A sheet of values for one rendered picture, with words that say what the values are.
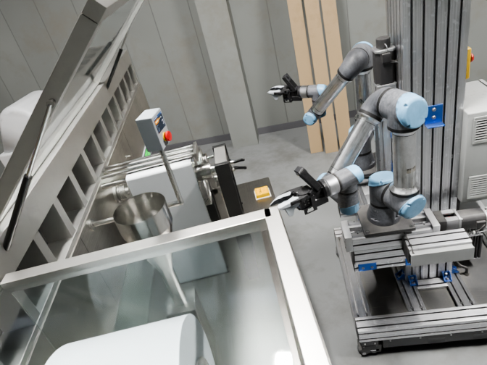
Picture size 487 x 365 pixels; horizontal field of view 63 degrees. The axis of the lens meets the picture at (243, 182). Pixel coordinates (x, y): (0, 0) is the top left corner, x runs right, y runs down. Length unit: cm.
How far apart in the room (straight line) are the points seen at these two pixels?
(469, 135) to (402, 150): 44
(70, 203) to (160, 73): 358
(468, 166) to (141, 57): 367
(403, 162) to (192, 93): 348
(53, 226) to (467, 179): 173
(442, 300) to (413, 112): 123
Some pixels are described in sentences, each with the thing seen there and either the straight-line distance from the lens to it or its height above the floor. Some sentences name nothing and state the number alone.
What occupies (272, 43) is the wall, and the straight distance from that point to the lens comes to 456.
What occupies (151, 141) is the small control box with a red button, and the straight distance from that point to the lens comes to 111.
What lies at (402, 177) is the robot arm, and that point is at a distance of 167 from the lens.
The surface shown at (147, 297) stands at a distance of 70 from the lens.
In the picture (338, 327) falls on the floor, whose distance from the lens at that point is 257.
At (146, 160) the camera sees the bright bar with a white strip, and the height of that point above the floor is 146.
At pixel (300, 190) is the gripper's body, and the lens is 144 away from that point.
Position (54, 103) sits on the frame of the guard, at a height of 188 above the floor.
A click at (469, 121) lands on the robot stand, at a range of 194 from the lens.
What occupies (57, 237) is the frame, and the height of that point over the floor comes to 147.
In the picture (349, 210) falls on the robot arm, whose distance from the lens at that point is 157.
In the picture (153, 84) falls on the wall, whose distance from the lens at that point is 485.
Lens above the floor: 205
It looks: 31 degrees down
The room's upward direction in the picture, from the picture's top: 15 degrees counter-clockwise
